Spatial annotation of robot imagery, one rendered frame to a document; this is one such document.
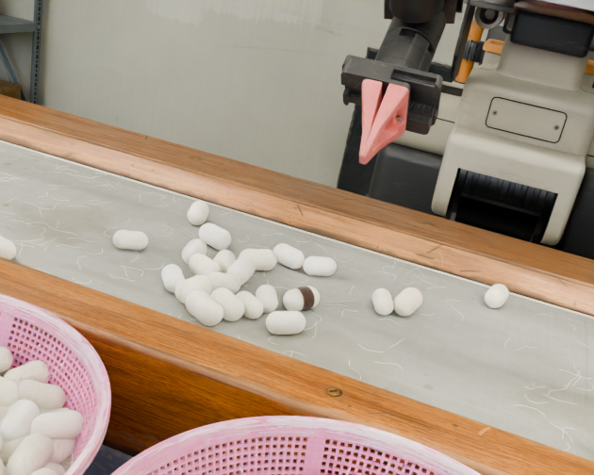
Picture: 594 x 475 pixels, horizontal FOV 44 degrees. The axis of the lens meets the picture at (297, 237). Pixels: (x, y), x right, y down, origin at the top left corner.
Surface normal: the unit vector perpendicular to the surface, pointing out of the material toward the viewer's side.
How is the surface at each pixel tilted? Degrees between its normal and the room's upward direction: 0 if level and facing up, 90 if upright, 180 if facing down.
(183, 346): 0
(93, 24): 90
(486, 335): 0
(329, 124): 90
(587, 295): 45
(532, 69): 98
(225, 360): 0
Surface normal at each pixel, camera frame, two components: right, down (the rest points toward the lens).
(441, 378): 0.18, -0.91
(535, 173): -0.33, 0.42
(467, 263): -0.10, -0.43
